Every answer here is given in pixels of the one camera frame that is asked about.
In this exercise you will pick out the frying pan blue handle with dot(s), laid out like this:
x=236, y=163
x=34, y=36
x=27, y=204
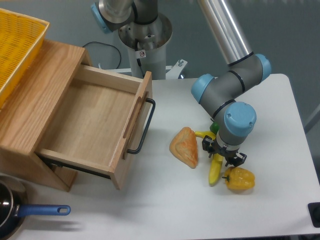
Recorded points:
x=15, y=206

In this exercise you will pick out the wooden drawer cabinet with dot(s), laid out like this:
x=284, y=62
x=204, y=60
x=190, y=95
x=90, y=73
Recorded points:
x=30, y=108

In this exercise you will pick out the yellow plastic basket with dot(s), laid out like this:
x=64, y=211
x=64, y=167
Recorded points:
x=21, y=37

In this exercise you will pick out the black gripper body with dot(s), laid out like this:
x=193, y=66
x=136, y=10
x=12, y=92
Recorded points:
x=227, y=151

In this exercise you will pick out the green toy bell pepper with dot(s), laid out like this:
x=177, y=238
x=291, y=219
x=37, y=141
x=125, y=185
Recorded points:
x=214, y=128

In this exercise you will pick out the yellow toy banana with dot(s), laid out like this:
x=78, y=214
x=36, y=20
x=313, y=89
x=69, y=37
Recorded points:
x=216, y=159

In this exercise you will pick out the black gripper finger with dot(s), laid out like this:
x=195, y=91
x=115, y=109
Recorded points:
x=207, y=145
x=237, y=160

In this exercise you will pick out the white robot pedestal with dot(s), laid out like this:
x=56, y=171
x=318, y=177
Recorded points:
x=147, y=49

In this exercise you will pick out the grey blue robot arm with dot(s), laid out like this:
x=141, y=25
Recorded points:
x=217, y=95

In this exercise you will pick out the yellow toy bell pepper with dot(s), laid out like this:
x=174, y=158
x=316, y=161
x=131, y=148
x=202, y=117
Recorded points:
x=239, y=179

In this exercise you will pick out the open wooden drawer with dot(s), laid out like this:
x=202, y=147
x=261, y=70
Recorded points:
x=99, y=125

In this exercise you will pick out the toy croissant bread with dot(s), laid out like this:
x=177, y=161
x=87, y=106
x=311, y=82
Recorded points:
x=184, y=147

